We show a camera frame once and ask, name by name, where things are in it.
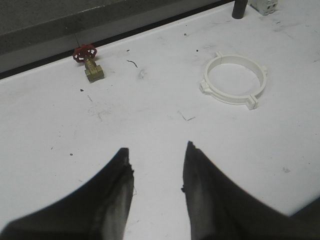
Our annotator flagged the white circuit breaker red switch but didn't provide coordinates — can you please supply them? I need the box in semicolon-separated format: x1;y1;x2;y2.
248;0;278;16

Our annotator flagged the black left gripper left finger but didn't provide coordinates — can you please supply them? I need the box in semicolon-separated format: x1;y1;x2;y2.
0;148;134;240

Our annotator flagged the dark brown cylindrical coupling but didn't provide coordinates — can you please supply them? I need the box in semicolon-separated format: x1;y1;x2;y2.
231;0;248;20

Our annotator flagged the white half-ring pipe clamp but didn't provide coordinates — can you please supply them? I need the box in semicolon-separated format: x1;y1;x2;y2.
199;52;256;108

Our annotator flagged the brass valve red handwheel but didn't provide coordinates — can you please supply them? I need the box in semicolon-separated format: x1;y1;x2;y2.
72;44;105;83

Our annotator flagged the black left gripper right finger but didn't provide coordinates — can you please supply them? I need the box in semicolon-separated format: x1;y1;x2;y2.
181;141;320;240

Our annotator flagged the grey stone counter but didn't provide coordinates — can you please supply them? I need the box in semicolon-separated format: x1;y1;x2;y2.
0;0;223;73

